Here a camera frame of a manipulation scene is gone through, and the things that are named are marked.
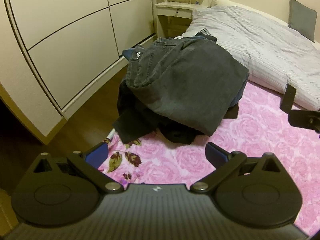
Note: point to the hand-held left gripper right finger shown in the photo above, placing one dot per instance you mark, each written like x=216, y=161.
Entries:
x=215, y=155

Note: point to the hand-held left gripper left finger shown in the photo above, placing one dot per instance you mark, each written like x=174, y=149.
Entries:
x=96, y=155

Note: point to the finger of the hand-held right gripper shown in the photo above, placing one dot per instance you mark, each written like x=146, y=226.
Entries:
x=303, y=120

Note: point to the dark grey pants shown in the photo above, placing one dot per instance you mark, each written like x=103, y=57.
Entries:
x=187, y=85

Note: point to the pink rose blanket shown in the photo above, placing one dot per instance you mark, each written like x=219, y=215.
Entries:
x=250, y=140

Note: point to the black garment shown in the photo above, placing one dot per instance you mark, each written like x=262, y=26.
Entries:
x=132, y=122

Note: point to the navy blue garment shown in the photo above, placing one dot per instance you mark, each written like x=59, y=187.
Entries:
x=240, y=92

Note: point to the white ribbed duvet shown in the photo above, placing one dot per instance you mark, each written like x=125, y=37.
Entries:
x=250, y=42

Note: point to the grey pillow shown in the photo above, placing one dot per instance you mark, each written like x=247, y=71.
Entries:
x=302, y=20

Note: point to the cream sliding door wardrobe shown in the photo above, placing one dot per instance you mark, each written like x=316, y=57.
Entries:
x=62, y=17

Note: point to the white vanity table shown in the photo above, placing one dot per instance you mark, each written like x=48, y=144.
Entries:
x=172, y=7

